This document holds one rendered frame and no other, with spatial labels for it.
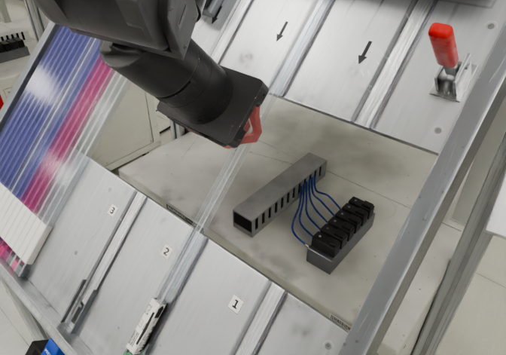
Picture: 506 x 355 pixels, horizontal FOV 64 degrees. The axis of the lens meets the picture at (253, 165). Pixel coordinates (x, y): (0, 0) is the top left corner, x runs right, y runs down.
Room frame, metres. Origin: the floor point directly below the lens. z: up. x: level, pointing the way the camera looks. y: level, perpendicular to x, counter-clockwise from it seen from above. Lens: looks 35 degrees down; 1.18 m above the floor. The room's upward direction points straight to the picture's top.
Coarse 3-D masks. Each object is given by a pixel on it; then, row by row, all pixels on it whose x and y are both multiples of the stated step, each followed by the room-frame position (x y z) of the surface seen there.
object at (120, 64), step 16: (112, 48) 0.28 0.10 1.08; (128, 48) 0.27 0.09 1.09; (192, 48) 0.31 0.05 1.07; (112, 64) 0.28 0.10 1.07; (128, 64) 0.27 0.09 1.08; (144, 64) 0.27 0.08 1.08; (160, 64) 0.28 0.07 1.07; (176, 64) 0.29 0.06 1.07; (192, 64) 0.30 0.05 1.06; (144, 80) 0.28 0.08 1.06; (160, 80) 0.28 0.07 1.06; (176, 80) 0.29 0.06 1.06; (160, 96) 0.29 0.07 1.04
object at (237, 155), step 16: (320, 0) 0.48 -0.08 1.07; (304, 16) 0.47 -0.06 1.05; (320, 16) 0.48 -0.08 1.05; (304, 32) 0.46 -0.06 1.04; (288, 48) 0.45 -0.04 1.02; (288, 64) 0.43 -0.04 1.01; (272, 80) 0.43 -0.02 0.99; (272, 96) 0.41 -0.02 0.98; (240, 160) 0.37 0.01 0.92; (224, 176) 0.36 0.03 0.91; (224, 192) 0.35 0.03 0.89; (208, 208) 0.34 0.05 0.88; (192, 224) 0.33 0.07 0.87; (208, 224) 0.33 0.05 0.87; (192, 240) 0.31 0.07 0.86; (176, 256) 0.31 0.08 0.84; (176, 272) 0.29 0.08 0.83; (160, 288) 0.28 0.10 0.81; (160, 304) 0.27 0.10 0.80; (128, 352) 0.24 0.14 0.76
